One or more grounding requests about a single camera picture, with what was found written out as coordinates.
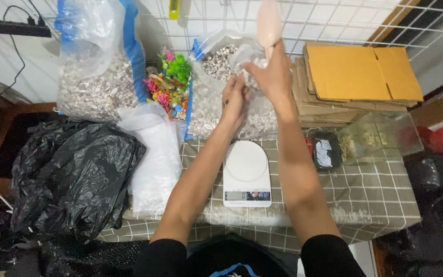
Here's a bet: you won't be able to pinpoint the person's right hand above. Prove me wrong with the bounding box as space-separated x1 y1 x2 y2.
243 39 294 109

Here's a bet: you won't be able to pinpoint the person's left hand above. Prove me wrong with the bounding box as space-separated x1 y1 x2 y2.
219 74 251 124

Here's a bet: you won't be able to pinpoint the small clear plastic bag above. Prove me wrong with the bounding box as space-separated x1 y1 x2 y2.
229 43 270 91

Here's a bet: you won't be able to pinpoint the pink plastic scoop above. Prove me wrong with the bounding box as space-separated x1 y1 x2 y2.
256 0 282 59

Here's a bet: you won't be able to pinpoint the large open gravel bag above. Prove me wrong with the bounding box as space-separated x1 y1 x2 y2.
186 30 280 141

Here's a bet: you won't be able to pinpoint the colourful plastic aquarium plants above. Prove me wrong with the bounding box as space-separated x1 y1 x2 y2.
144 48 193 121

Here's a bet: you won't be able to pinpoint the white digital kitchen scale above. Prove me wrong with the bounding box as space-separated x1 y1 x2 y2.
222 140 272 208

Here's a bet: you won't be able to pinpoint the yellow utility knife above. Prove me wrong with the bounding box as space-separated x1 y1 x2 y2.
168 0 180 21

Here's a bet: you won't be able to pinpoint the black tray with paper slips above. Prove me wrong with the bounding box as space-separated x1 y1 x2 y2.
309 132 342 171

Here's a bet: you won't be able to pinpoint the stack of clear plastic bags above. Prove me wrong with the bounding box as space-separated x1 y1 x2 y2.
116 102 187 218

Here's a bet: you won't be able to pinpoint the stack of flattened cardboard boxes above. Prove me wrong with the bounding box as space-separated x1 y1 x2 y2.
291 42 424 128

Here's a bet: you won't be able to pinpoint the tall blue-edged gravel bag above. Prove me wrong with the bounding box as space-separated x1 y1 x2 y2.
54 0 148 124

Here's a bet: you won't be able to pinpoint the clear glass aquarium tank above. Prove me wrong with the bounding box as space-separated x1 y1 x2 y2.
337 112 425 165

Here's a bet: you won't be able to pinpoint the checkered grey tablecloth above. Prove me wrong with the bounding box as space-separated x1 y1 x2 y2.
97 137 422 254

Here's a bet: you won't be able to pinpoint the person's black shirt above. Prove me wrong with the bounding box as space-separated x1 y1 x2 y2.
133 233 367 277

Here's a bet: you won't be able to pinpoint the black plastic garbage bag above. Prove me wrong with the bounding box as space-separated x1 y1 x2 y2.
10 119 147 244

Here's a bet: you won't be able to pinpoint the red plastic bag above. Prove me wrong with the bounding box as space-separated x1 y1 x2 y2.
416 126 443 156

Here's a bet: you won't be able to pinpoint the black power strip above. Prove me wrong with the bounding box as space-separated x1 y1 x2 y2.
0 18 52 38

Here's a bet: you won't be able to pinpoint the white wire grid panel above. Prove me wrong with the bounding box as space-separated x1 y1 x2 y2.
137 0 443 64

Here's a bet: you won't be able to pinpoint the black power cable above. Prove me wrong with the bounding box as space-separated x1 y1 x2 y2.
0 0 47 97

